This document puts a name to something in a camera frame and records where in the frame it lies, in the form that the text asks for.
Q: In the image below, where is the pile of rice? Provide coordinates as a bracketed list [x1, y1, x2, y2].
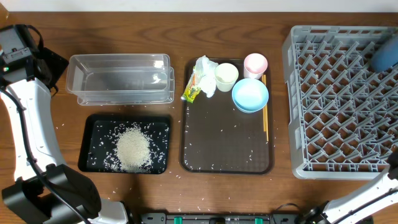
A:
[90, 121, 170, 174]

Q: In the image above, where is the dark blue plate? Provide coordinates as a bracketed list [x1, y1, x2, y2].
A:
[371, 36, 397, 72]

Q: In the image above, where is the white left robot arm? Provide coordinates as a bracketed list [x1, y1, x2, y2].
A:
[1, 24, 129, 223]

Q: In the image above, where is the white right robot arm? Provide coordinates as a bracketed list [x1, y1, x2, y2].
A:
[295, 152, 397, 223]

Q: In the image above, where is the grey dishwasher rack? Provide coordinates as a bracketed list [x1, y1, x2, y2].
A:
[282, 26, 397, 180]

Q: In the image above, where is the clear plastic bin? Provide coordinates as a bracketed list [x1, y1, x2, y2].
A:
[66, 54, 172, 95]

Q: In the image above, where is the black tray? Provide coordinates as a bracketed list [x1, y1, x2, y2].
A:
[77, 113, 171, 175]

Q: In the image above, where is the yellow green snack wrapper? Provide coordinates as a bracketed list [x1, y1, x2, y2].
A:
[181, 67, 201, 103]

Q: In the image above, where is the crumpled white tissue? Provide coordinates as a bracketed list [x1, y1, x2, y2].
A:
[195, 55, 218, 98]

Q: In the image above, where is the cream cup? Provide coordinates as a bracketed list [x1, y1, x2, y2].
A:
[215, 63, 239, 92]

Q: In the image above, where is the brown serving tray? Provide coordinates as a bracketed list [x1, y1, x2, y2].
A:
[179, 57, 275, 175]

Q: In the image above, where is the light blue bowl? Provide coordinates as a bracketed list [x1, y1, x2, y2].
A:
[232, 78, 269, 113]

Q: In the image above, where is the pink cup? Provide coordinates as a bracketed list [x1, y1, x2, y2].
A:
[244, 53, 268, 79]

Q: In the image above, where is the wooden chopstick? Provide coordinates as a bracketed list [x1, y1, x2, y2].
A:
[262, 74, 269, 142]
[262, 74, 268, 133]

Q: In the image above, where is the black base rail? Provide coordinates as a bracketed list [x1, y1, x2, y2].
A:
[140, 213, 298, 224]

